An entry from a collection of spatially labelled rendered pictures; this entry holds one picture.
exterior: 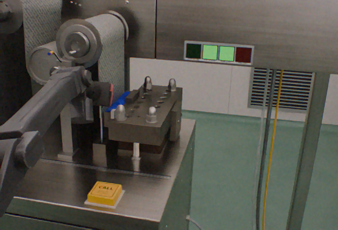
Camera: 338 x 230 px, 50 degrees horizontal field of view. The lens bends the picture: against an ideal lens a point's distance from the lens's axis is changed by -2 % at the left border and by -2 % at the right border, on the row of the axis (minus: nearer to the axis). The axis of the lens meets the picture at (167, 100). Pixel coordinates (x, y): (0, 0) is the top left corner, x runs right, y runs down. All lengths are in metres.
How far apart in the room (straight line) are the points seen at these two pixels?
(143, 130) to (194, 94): 2.81
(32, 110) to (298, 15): 0.96
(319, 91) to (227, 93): 2.33
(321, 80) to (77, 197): 1.04
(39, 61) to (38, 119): 0.52
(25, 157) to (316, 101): 1.26
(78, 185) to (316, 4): 0.95
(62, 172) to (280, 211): 1.77
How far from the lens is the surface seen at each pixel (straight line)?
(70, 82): 0.86
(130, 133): 1.12
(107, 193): 0.98
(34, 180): 1.11
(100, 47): 1.11
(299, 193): 1.79
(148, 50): 1.41
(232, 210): 2.55
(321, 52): 1.39
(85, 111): 0.96
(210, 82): 3.83
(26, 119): 0.67
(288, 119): 3.96
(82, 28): 1.11
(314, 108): 1.62
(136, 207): 0.97
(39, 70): 1.21
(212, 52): 1.36
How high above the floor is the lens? 1.46
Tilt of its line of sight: 20 degrees down
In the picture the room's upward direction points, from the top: 2 degrees clockwise
